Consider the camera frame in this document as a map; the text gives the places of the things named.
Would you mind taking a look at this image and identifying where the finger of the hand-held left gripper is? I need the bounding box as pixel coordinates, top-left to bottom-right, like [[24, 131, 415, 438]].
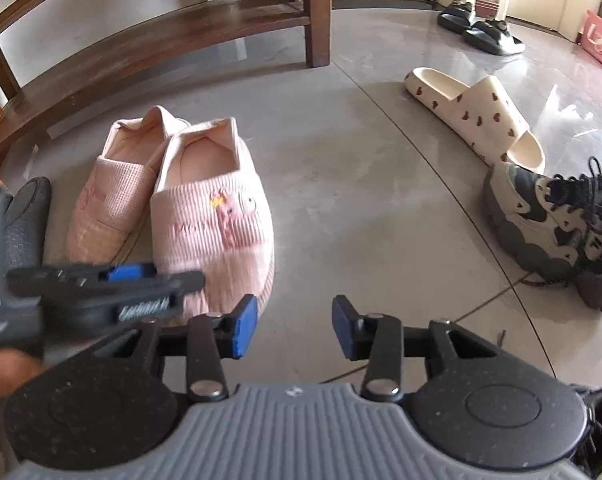
[[8, 261, 159, 286], [41, 269, 206, 311]]

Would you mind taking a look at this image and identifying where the pink bag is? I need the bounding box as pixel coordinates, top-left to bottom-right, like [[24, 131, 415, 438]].
[[580, 9, 602, 77]]

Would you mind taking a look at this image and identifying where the black sandal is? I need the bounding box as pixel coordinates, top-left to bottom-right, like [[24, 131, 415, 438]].
[[462, 17, 526, 56], [437, 0, 476, 31]]

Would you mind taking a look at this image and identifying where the pink slipper with cartoon patch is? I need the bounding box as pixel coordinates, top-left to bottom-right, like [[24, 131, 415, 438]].
[[150, 116, 276, 322]]

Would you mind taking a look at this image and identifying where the person's left hand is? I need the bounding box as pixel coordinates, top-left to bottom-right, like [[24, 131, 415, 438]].
[[0, 350, 46, 466]]

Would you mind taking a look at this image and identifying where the red box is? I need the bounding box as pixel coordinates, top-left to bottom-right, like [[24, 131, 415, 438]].
[[473, 0, 502, 22]]

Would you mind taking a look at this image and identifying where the cream heart print slipper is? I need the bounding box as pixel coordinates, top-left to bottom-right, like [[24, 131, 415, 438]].
[[403, 66, 546, 176]]

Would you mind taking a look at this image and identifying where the plain pink slipper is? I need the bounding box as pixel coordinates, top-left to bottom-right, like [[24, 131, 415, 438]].
[[65, 105, 192, 264]]

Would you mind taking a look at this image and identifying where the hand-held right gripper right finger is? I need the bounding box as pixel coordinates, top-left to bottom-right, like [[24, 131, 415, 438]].
[[332, 294, 502, 402]]

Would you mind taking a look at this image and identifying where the wooden shoe rack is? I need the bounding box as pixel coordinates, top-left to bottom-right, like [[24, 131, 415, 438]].
[[0, 0, 334, 188]]

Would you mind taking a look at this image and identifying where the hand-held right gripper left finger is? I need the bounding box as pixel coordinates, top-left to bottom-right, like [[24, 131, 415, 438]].
[[98, 294, 259, 403]]

